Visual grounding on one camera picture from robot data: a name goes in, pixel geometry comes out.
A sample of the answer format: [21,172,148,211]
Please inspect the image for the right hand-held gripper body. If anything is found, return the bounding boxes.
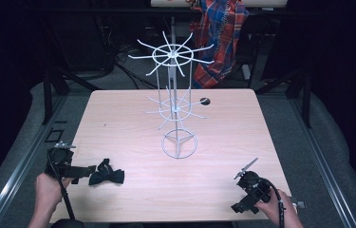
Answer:
[233,157,273,204]

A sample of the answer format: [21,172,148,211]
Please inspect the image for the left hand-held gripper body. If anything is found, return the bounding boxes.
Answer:
[44,142,77,180]

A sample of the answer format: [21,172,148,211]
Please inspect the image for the black bow tie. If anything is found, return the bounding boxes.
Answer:
[87,158,125,186]

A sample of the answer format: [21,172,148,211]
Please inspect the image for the person's right hand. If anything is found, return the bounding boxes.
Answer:
[253,188,301,224]

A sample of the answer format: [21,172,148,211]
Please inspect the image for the person's left hand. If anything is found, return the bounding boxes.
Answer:
[34,172,74,218]

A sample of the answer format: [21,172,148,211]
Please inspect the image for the black metal stand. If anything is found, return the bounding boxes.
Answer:
[253,68,313,129]
[41,66,102,125]

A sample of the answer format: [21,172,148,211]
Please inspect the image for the red blue plaid cloth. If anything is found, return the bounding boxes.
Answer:
[189,0,250,90]

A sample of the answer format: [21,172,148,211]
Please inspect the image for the grey metal pole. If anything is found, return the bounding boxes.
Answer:
[170,15,177,46]

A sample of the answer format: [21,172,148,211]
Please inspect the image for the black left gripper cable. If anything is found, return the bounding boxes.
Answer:
[46,151,77,220]

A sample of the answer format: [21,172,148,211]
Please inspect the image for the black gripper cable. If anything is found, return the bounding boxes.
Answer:
[46,151,77,220]
[260,178,287,228]

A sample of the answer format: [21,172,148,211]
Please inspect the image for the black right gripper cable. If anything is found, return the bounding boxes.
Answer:
[260,178,287,228]

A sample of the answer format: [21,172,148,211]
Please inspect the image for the black square frame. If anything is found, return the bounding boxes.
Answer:
[45,127,66,143]

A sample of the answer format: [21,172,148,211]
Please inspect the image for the aluminium frame rail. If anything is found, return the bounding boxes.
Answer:
[0,94,69,228]
[287,94,356,228]

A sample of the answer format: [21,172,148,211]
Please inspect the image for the black floor cables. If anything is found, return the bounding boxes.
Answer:
[114,43,159,90]

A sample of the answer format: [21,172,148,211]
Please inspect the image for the white wire spinning rack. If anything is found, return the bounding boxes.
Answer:
[127,30,215,160]

